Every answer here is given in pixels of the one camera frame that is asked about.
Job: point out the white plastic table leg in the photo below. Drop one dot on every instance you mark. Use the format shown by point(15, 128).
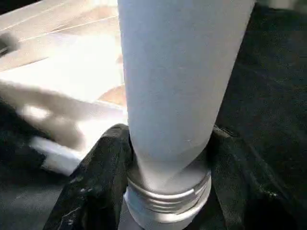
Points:
point(177, 96)

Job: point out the black table mat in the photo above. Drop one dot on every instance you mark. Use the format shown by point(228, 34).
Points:
point(268, 96)

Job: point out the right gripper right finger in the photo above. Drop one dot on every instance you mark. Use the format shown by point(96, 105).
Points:
point(249, 191)

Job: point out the white plastic table top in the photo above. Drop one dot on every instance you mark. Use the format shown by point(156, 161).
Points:
point(57, 72)

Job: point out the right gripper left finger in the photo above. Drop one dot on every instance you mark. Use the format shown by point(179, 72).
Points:
point(93, 187)

